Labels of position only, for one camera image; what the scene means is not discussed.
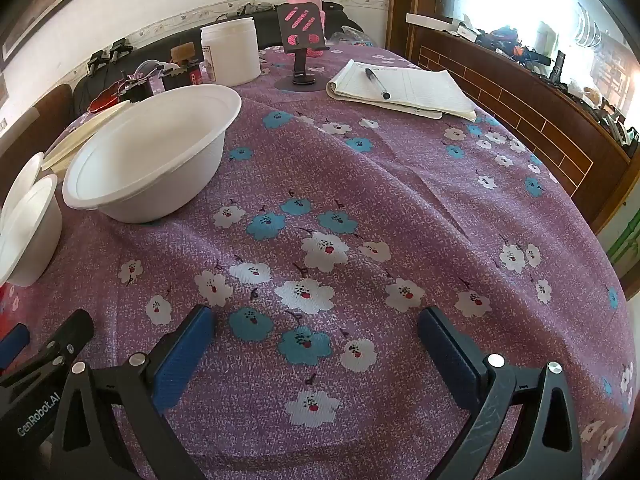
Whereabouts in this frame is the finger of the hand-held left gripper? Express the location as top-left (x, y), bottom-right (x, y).
top-left (0, 326), bottom-right (27, 370)
top-left (0, 310), bottom-right (95, 389)

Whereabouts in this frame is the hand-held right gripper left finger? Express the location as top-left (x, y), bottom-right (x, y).
top-left (50, 304), bottom-right (217, 480)

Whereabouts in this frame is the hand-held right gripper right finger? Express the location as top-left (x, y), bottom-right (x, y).
top-left (418, 306), bottom-right (583, 480)

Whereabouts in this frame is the small white bowl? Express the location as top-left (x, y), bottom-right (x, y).
top-left (0, 174), bottom-right (63, 287)
top-left (0, 151), bottom-right (46, 211)

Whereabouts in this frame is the large white bowl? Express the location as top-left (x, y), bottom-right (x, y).
top-left (62, 84), bottom-right (243, 224)

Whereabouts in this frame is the purple floral tablecloth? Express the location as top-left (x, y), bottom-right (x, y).
top-left (0, 42), bottom-right (636, 480)

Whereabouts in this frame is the long flat strip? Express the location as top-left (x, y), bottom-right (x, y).
top-left (40, 100), bottom-right (133, 171)

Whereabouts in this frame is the red glass plate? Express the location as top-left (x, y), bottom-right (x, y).
top-left (89, 80), bottom-right (131, 112)

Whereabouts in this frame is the wooden window ledge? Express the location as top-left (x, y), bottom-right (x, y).
top-left (387, 0), bottom-right (633, 231)

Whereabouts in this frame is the clear glass container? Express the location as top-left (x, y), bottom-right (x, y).
top-left (127, 59), bottom-right (171, 98)

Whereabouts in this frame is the paper notebook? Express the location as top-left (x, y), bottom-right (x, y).
top-left (326, 59), bottom-right (478, 122)

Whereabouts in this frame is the black pen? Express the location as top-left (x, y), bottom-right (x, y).
top-left (364, 67), bottom-right (392, 101)

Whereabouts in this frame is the dark jar with wooden lid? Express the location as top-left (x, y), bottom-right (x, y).
top-left (170, 45), bottom-right (203, 86)

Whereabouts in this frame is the white plastic jar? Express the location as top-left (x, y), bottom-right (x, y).
top-left (200, 16), bottom-right (262, 87)

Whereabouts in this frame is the pile of tools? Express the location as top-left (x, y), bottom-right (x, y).
top-left (475, 25), bottom-right (551, 66)

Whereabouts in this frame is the clear plastic bag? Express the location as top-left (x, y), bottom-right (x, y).
top-left (327, 27), bottom-right (371, 46)

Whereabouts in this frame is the white flat box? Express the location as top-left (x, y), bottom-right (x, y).
top-left (406, 12), bottom-right (463, 33)

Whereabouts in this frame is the black leather sofa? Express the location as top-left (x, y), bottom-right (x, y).
top-left (70, 2), bottom-right (366, 111)

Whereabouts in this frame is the black phone stand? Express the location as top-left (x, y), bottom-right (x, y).
top-left (270, 2), bottom-right (331, 93)

